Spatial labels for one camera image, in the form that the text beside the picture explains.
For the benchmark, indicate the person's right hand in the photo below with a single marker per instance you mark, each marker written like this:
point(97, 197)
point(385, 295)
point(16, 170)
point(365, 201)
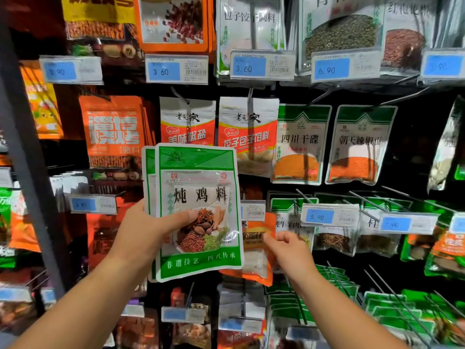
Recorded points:
point(294, 258)

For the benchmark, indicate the person's left hand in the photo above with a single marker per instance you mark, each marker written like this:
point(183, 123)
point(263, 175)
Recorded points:
point(145, 243)

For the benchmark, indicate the orange seasoning packet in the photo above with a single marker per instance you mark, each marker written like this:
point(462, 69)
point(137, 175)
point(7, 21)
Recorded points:
point(256, 250)

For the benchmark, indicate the row of clear green-top packets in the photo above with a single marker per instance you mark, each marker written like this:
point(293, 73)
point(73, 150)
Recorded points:
point(305, 301)

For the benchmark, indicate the green white stew seasoning packet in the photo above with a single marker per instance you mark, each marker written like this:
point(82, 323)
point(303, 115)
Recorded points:
point(149, 181)
point(200, 178)

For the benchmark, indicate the clear brown-spice packets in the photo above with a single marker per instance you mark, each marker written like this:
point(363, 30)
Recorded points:
point(378, 243)

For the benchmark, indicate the clear orange powder packets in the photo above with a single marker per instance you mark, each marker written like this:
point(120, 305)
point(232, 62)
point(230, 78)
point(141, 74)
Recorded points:
point(299, 141)

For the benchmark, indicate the orange bold-print packets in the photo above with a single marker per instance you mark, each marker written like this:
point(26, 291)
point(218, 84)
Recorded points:
point(113, 131)

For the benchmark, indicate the row of green white packets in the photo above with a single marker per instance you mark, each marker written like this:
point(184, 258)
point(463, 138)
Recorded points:
point(407, 316)

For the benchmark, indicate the white red-label packets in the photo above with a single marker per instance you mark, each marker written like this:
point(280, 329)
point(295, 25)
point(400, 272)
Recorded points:
point(187, 120)
point(247, 134)

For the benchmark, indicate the clear chili powder packets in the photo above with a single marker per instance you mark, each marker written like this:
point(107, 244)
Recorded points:
point(360, 141)

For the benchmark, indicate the clear cinnamon packets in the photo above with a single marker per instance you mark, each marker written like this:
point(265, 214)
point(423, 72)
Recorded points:
point(443, 254)

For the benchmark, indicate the orange yellow packets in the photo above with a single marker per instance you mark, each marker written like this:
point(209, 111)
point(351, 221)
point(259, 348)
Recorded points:
point(42, 101)

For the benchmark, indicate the clear white-slice packets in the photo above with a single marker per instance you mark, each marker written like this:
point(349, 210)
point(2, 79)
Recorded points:
point(447, 141)

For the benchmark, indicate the orange chili packets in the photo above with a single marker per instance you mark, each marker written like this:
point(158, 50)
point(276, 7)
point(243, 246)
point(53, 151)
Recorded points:
point(174, 21)

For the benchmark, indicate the clear green peppercorn packets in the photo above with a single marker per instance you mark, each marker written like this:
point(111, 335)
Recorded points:
point(341, 36)

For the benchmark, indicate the clear red peppercorn packets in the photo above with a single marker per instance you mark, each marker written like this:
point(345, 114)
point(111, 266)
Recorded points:
point(403, 47)

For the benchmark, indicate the clear dried-leaf packets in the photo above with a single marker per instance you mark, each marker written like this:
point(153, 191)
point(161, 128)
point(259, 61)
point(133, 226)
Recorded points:
point(450, 21)

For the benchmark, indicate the person's left forearm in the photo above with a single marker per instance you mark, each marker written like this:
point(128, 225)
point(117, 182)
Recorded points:
point(72, 312)

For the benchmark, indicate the person's right forearm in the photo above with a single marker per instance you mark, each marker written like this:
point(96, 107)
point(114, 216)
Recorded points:
point(341, 316)

